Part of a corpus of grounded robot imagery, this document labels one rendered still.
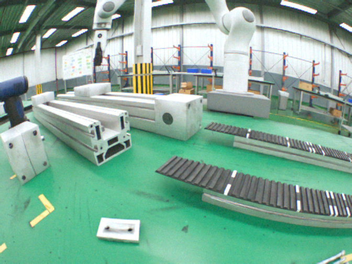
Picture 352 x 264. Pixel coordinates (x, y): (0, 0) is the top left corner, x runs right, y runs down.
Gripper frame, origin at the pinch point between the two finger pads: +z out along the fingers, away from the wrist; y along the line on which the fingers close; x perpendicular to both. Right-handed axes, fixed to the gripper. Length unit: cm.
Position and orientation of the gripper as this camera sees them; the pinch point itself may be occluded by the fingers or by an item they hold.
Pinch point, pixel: (98, 62)
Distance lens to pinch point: 77.2
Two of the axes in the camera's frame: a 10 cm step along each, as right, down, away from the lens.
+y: -3.7, -5.2, 7.7
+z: -1.6, 8.5, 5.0
